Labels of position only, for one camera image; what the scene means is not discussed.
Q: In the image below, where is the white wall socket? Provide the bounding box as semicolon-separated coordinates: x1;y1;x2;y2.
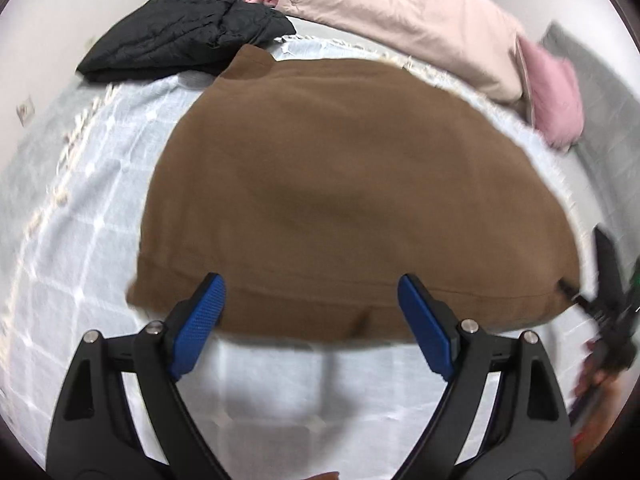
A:
16;96;35;128

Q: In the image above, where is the grey quilted headboard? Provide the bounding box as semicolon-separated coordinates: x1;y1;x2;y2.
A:
541;22;639;270

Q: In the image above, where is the pink velvet pillow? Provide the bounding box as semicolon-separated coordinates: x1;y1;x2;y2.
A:
516;36;585;151

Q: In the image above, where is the person left hand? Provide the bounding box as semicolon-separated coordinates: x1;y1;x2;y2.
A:
304;471;340;480

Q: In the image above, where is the beige duvet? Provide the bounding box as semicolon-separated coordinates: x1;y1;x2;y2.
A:
277;0;524;103

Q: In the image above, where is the person right hand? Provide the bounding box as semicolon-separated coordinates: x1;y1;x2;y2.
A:
573;339;636;468

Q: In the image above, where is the brown wool coat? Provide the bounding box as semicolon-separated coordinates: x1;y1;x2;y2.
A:
127;46;580;341

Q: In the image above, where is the black quilted jacket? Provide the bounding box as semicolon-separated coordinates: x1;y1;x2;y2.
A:
77;0;295;82

